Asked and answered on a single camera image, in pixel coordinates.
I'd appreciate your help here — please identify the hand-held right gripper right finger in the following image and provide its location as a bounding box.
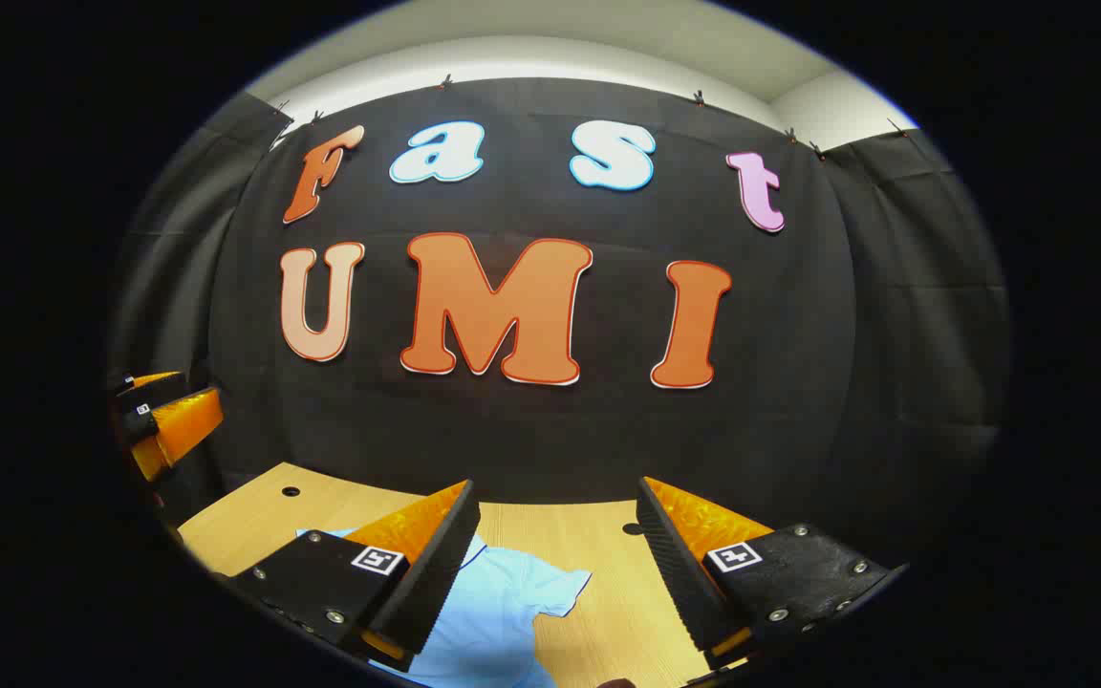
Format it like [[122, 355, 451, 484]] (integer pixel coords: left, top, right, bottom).
[[635, 476, 910, 675]]

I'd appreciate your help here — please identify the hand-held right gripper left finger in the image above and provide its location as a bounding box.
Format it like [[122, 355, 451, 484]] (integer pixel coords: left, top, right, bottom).
[[226, 480, 483, 673]]

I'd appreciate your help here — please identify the light blue T-shirt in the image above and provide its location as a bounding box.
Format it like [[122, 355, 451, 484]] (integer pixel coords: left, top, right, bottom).
[[297, 526, 594, 688]]

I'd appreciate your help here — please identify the black backdrop cloth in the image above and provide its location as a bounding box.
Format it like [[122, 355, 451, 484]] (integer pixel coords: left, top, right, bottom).
[[106, 76, 1015, 574]]

